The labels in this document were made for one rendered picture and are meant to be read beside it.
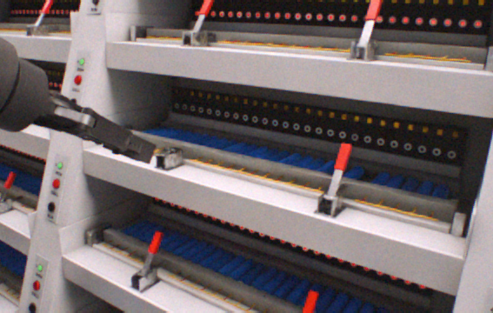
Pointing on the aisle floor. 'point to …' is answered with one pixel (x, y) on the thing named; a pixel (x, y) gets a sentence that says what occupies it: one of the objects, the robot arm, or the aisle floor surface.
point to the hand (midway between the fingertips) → (129, 145)
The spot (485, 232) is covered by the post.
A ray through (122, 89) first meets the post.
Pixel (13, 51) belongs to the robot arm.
